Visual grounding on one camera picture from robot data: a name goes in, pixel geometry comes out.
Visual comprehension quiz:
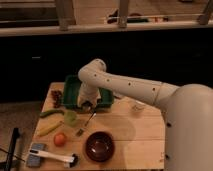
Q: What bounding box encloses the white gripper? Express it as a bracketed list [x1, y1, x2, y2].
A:
[77, 83, 101, 108]

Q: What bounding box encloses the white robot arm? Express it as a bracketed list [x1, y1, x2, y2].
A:
[78, 59, 213, 171]

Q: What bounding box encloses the green plastic tray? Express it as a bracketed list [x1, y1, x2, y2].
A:
[62, 75, 114, 109]

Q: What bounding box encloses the light green cup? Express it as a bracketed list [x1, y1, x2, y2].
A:
[64, 111, 77, 126]

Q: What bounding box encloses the bunch of dark grapes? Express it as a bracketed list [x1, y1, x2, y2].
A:
[51, 90, 62, 108]

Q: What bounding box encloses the metal fork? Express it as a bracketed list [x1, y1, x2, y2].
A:
[76, 112, 96, 137]

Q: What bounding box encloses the green cucumber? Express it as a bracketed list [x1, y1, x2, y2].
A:
[39, 109, 64, 118]

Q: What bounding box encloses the orange fruit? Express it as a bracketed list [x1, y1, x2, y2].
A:
[54, 133, 67, 147]

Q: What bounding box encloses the dark red bowl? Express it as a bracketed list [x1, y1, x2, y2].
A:
[85, 131, 115, 162]

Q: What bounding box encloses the yellow banana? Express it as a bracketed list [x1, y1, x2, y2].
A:
[37, 121, 62, 136]

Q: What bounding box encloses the black stand left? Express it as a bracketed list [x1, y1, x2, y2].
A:
[0, 128, 20, 171]

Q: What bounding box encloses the blue grey sponge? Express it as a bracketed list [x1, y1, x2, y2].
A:
[25, 142, 48, 168]

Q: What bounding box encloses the wooden railing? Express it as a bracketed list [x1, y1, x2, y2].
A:
[0, 0, 213, 36]

